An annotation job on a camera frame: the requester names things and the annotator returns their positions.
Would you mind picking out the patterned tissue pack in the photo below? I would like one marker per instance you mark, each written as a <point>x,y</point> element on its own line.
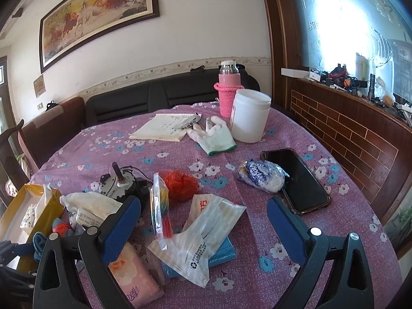
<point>27,215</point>

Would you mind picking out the pink cup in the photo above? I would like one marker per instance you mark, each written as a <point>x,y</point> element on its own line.
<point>228,99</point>

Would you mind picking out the framed horse painting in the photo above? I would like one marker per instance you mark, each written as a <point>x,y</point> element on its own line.
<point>96,16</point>

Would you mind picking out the blue white patterned packet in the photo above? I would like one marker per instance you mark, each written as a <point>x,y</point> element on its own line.
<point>260,175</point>

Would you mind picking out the long white box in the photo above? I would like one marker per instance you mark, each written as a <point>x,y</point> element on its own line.
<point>294,72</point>

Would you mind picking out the brown armchair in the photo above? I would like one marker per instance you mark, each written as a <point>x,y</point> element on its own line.
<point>54,128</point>

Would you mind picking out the blue tissue pack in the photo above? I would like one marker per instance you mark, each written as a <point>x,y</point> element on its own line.
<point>222,251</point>

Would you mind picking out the wall switch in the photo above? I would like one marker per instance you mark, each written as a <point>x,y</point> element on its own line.
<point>40,106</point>

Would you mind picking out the grey electric motor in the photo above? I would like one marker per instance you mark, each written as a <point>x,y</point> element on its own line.
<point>119,183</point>

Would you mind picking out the white cloth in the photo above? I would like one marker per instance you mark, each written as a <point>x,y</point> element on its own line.
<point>90,206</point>

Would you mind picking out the yellow cardboard box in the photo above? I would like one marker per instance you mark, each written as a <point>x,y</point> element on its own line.
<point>48,212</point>

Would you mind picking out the small wall plaque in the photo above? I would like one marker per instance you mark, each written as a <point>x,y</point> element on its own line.
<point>39,86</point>

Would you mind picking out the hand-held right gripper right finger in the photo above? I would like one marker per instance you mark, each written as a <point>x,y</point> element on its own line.
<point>286,231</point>

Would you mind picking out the blue sock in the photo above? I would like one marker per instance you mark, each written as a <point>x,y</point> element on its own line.
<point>40,241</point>

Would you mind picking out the wooden partition counter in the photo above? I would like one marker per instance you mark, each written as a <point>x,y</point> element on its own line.
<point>338,128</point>

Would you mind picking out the black sofa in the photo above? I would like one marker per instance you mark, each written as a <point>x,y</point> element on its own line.
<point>144,99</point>

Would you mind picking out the purple floral tablecloth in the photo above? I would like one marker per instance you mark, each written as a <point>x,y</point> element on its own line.
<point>106,154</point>

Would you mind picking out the orange mesh scrubber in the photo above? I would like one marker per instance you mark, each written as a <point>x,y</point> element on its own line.
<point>180,183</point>

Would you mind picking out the white knit glove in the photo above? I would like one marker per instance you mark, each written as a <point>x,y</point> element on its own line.
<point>215,141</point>

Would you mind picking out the pink tissue pack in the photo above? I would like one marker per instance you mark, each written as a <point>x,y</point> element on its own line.
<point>128,280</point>

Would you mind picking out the black bag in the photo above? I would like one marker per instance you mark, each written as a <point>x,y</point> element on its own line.
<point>51,106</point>

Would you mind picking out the clutter of small tools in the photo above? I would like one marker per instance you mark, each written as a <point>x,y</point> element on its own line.
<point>341,77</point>

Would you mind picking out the frosted glass window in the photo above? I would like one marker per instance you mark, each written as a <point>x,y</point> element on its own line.
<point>338,22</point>

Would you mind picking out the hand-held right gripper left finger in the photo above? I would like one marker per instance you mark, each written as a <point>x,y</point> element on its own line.
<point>119,228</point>

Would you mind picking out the black smartphone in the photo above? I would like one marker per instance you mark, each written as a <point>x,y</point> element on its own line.
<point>299,180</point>

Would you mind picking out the red blue soft toy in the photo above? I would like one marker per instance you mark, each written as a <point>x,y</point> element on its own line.
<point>61,227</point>

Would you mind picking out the dark wooden chair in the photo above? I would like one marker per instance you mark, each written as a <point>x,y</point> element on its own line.
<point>9,167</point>

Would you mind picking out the white red-print plastic pack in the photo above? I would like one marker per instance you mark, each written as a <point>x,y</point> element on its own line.
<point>199,228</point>

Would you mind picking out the white notebook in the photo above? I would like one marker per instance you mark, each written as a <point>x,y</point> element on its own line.
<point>154,128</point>

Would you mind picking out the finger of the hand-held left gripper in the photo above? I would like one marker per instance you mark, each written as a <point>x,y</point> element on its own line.
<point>14,283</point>
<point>17,248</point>

